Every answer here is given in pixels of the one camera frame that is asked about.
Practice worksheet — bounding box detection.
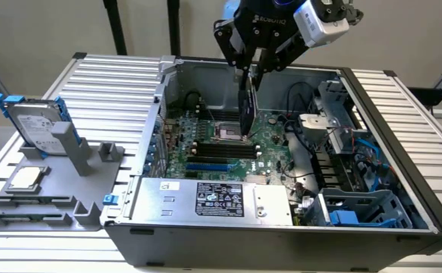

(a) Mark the black stand pole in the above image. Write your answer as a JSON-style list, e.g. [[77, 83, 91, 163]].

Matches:
[[167, 0, 182, 56], [105, 0, 129, 56]]

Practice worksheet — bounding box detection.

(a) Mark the black box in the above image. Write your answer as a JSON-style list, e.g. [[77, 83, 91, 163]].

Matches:
[[407, 86, 442, 108]]

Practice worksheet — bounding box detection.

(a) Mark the grey metal disk bay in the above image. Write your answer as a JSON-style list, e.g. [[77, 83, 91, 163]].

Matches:
[[298, 80, 370, 155]]

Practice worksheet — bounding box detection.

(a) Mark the grey parts rack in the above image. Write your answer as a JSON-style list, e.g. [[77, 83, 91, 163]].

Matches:
[[0, 122, 127, 231]]

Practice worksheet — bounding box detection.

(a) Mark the black RAM slot bank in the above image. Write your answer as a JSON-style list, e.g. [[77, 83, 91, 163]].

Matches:
[[203, 107, 240, 122], [194, 140, 262, 160]]

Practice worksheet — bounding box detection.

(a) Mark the open black PC case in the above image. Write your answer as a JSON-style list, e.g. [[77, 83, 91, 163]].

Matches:
[[101, 55, 442, 270]]

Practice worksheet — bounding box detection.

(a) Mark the green motherboard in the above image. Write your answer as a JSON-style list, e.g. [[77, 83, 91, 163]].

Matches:
[[162, 108, 294, 186]]

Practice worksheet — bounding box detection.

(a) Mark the silver power supply unit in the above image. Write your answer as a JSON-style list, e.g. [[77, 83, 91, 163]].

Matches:
[[129, 177, 295, 227]]

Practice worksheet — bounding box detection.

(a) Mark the blue hard disk carrier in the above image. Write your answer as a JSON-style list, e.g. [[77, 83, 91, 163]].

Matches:
[[0, 94, 89, 160]]

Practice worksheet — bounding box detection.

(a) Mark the grey drive cage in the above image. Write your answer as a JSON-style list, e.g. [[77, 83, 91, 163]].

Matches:
[[315, 187, 413, 229]]

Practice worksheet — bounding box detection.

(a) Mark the blue drive caddy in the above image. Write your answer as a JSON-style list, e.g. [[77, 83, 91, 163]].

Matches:
[[328, 209, 360, 228]]

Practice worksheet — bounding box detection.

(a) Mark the black wire loop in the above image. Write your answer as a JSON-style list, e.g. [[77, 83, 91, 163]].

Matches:
[[284, 81, 316, 115]]

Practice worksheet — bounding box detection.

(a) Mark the silver CPU chip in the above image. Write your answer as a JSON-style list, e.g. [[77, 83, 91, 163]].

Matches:
[[7, 167, 46, 191]]

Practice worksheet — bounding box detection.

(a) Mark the silver hard disk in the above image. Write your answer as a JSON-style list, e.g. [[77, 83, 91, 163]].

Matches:
[[5, 103, 66, 156]]

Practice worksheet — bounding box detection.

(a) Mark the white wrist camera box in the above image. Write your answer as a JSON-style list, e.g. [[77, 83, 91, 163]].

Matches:
[[292, 0, 351, 48]]

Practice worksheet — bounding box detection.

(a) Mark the CPU socket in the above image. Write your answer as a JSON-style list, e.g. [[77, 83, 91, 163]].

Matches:
[[211, 121, 244, 142]]

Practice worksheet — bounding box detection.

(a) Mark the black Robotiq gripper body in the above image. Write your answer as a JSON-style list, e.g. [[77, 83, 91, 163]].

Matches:
[[231, 0, 302, 51]]

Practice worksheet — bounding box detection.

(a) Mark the blue expansion slot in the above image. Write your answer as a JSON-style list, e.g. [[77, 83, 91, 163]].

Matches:
[[183, 162, 231, 173]]

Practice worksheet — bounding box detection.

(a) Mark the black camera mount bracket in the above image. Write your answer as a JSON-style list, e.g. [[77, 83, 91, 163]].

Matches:
[[314, 0, 364, 24]]

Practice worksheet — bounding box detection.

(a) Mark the red wire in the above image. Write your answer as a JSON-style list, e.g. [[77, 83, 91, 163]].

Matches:
[[347, 129, 399, 179]]

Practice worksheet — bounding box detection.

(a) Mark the blue data wire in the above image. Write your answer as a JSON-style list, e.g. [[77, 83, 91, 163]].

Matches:
[[351, 135, 389, 183]]

